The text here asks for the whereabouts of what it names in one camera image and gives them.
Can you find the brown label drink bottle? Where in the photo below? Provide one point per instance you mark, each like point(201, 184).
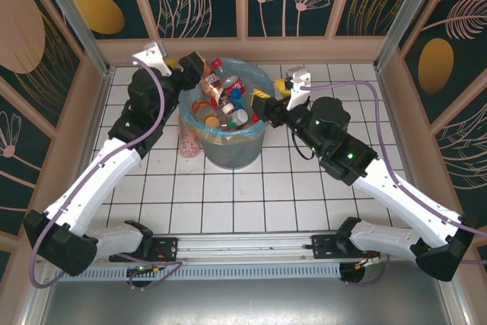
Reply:
point(213, 83)

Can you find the cola bottle red label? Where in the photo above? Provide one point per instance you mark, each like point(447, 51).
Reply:
point(235, 85)

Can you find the small clear plastic bottle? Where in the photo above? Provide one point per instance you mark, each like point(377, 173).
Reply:
point(227, 108)

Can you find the slim clear bottle green cap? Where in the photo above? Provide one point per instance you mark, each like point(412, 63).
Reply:
point(232, 125)

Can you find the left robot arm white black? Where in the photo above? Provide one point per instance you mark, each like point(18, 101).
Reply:
point(95, 180)

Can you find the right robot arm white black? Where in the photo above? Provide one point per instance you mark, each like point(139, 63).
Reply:
point(411, 203)

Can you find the grey plastic bin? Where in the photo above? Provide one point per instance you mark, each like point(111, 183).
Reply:
point(232, 153)

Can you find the pink drink bottle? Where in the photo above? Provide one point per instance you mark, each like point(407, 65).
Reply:
point(188, 142)

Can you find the grey metal front panel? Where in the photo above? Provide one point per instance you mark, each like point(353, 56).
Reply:
point(243, 302)

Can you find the aluminium frame post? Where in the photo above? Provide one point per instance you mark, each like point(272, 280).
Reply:
point(403, 16)
point(74, 16)

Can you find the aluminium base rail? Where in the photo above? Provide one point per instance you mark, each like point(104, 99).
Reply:
point(243, 245)

